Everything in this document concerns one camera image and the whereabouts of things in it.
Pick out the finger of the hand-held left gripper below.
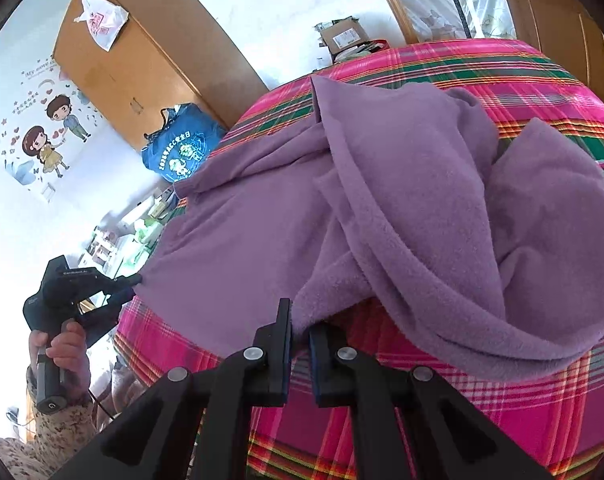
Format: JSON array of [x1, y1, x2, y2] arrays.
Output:
[[99, 274, 143, 293], [84, 287, 135, 346]]

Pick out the person's floral pajamas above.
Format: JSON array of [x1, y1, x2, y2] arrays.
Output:
[[0, 430, 83, 480]]

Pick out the person's left forearm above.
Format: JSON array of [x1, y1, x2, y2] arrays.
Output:
[[22, 365, 100, 456]]

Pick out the wooden door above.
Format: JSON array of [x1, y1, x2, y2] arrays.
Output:
[[492, 0, 604, 106]]

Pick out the person's left hand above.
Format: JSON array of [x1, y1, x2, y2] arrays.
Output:
[[29, 321, 90, 386]]

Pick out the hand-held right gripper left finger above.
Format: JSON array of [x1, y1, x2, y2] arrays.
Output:
[[49, 298, 294, 480]]

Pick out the wooden wardrobe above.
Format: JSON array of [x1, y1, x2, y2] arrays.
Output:
[[52, 0, 272, 153]]

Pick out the pink plaid tablecloth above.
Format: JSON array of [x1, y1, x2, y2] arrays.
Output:
[[113, 39, 604, 480]]

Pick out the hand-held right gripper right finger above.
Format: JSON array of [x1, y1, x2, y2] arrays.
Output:
[[309, 322, 555, 480]]

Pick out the purple fleece pants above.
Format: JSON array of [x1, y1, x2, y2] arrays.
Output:
[[139, 76, 604, 383]]

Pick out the cardboard box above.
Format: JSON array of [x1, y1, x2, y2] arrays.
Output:
[[316, 15, 370, 63]]

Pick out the white plastic bag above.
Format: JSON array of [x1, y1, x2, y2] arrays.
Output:
[[73, 0, 130, 52]]

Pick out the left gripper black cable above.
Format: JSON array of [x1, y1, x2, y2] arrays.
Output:
[[87, 390, 120, 421]]

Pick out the cartoon couple wall sticker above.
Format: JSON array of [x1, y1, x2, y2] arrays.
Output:
[[0, 55, 108, 196]]

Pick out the blue printed tote bag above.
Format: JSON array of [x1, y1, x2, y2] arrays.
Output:
[[141, 102, 228, 184]]

